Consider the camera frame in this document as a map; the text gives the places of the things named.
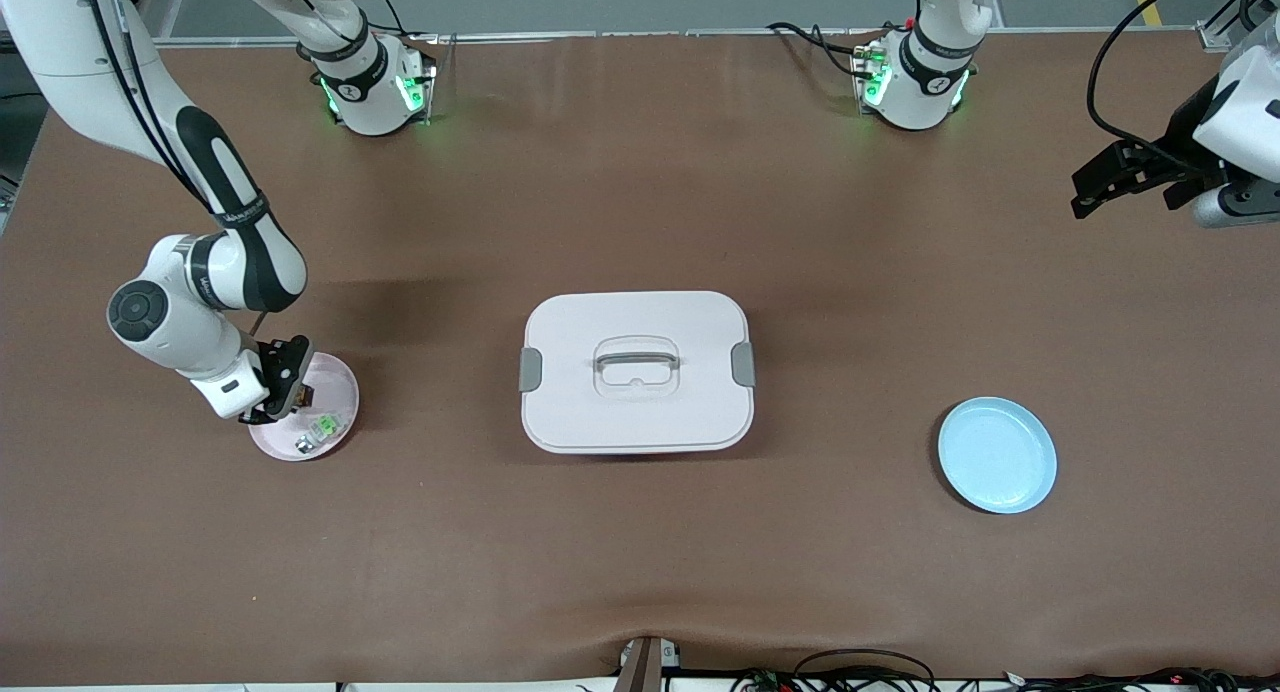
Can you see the grey box latch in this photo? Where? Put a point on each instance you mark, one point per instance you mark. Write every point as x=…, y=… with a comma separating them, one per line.
x=743, y=364
x=530, y=370

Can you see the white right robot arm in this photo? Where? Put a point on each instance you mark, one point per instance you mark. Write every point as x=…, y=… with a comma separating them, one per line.
x=170, y=332

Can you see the aluminium frame post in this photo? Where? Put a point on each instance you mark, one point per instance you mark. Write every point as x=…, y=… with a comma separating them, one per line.
x=1225, y=22

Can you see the brown camera mount post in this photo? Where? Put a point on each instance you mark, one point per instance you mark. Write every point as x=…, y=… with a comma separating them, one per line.
x=642, y=667

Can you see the brown table mat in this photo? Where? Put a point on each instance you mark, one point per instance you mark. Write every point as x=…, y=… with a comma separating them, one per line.
x=900, y=572

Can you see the green clear switch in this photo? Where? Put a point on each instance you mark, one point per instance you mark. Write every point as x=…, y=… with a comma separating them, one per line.
x=322, y=430

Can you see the pink round plate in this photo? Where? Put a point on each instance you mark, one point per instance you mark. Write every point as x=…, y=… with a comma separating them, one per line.
x=335, y=387

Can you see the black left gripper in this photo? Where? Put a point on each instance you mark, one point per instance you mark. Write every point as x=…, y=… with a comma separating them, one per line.
x=1184, y=132

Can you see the white lidded storage box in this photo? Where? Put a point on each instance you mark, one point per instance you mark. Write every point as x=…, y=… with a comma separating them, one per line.
x=640, y=417

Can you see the blue round plate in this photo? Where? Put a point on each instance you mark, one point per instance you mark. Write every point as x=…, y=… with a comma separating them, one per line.
x=1000, y=457

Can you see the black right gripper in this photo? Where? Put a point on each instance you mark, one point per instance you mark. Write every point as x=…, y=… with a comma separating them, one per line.
x=272, y=357

